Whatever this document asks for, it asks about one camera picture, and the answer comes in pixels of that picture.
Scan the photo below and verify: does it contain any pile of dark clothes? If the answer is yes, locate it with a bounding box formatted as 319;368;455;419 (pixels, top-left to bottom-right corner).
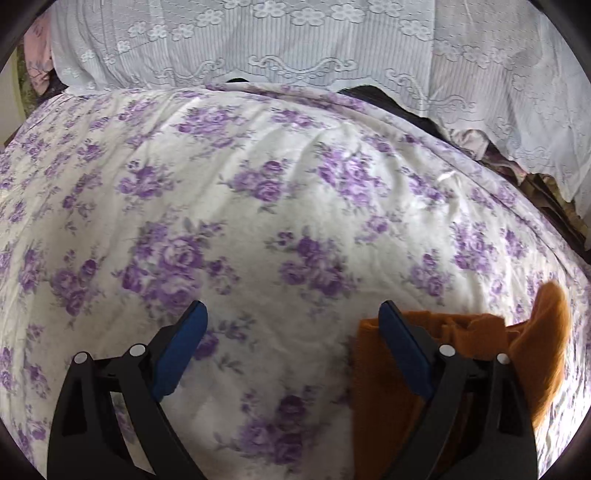
224;78;591;261

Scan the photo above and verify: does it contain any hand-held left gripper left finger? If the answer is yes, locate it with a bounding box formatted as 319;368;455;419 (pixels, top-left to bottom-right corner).
46;300;208;480

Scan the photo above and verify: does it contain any pink printed cloth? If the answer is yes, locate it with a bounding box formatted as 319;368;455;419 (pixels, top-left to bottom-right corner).
22;13;57;97

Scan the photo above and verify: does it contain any orange knit sweater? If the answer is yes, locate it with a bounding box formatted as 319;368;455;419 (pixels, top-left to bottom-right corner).
348;281;574;480

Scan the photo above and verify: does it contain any white lace cloth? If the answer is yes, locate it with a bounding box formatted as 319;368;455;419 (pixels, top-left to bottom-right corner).
48;0;591;205

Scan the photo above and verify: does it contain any purple floral bed sheet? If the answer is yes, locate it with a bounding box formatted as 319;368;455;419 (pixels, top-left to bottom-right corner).
0;83;591;480

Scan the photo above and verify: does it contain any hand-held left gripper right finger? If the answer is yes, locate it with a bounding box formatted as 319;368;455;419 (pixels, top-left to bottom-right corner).
378;300;539;480

